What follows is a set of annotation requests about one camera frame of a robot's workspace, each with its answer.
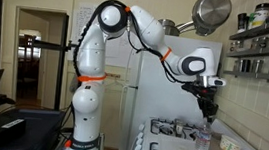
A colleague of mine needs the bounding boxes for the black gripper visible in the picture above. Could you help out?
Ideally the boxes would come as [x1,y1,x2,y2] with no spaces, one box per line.
[193,86,221,126]

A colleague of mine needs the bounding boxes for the clear plastic water bottle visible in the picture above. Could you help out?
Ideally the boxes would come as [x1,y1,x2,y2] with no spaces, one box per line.
[194,120,214,150]

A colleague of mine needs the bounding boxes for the glass salt shaker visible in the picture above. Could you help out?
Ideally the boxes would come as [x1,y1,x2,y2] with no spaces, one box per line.
[172,118,185,138]

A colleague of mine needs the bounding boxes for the white refrigerator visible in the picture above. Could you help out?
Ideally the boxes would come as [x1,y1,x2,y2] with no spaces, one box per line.
[118,30,224,150]

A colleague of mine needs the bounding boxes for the white gas stove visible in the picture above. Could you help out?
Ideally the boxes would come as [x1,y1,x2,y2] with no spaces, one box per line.
[132,109,269,150]

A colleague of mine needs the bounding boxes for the steel pot with lid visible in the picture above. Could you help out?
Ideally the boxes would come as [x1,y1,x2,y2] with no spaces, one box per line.
[157,17,182,38]

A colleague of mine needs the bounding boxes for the dark spice jar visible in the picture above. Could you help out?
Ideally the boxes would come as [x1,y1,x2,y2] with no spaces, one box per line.
[235,12,250,35]

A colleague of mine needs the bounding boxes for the hanging steel pot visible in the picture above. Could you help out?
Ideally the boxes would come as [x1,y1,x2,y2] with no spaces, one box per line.
[175,0,234,40]

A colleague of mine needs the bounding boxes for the white jar with dark lid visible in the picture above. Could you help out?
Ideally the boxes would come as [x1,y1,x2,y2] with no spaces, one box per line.
[248,1,269,32]

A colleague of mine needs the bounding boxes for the black table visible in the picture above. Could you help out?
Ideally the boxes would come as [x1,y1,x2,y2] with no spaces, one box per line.
[0,102,67,150]

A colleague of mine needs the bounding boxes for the black box with white label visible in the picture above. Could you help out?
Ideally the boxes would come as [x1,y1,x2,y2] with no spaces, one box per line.
[0,115,27,142]

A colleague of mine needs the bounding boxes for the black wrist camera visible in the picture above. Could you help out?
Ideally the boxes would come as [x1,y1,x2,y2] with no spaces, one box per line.
[180,82,206,95]

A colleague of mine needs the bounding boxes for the metal wall spice rack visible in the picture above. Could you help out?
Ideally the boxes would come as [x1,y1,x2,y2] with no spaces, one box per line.
[223,4,269,83]

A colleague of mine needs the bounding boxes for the wooden peg rail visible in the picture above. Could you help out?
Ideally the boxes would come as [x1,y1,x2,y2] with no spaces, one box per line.
[104,72,123,80]

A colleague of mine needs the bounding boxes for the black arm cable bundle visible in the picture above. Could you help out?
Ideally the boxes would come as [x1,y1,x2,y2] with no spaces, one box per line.
[71,0,210,87]

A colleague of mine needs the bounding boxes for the black camera stand pole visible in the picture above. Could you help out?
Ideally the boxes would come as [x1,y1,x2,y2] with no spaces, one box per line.
[25,10,81,113]

